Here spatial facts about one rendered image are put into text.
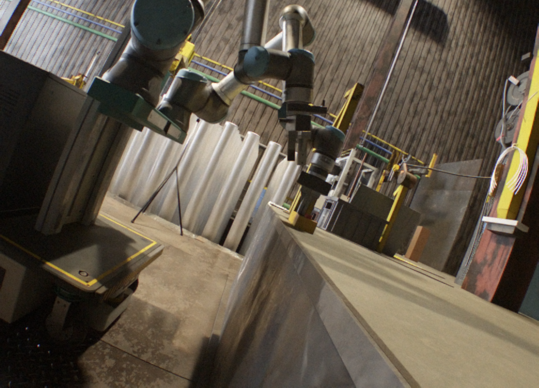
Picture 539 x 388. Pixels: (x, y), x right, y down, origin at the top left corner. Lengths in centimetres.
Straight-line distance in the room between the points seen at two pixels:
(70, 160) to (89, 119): 16
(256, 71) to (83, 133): 62
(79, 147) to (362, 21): 1023
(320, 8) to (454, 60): 526
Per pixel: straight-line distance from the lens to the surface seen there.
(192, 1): 80
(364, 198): 215
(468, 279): 237
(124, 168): 405
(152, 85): 91
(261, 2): 106
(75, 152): 110
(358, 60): 997
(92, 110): 109
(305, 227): 104
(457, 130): 1117
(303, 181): 108
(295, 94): 89
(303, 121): 87
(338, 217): 182
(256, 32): 102
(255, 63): 84
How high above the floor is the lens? 78
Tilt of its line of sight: 2 degrees up
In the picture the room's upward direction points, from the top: 24 degrees clockwise
